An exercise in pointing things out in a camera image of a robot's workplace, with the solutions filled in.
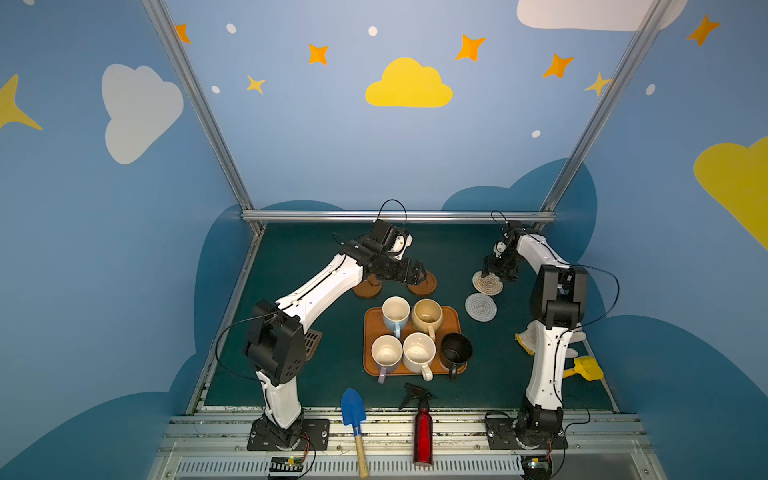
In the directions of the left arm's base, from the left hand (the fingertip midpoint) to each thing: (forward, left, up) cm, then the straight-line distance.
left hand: (412, 271), depth 85 cm
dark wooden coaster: (+5, +14, -18) cm, 23 cm away
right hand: (+12, -31, -16) cm, 37 cm away
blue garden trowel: (-33, +15, -19) cm, 41 cm away
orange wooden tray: (-9, +11, -19) cm, 23 cm away
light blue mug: (-5, +4, -16) cm, 17 cm away
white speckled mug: (-17, -3, -18) cm, 24 cm away
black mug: (-18, -12, -12) cm, 25 cm away
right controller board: (-44, -31, -22) cm, 58 cm away
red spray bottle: (-36, -3, -16) cm, 40 cm away
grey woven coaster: (-1, -24, -19) cm, 31 cm away
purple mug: (-17, +7, -19) cm, 27 cm away
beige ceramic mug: (-5, -6, -18) cm, 20 cm away
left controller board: (-44, +32, -22) cm, 59 cm away
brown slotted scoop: (-14, +30, -17) cm, 37 cm away
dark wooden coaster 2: (+7, -7, -19) cm, 21 cm away
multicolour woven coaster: (+9, -29, -19) cm, 36 cm away
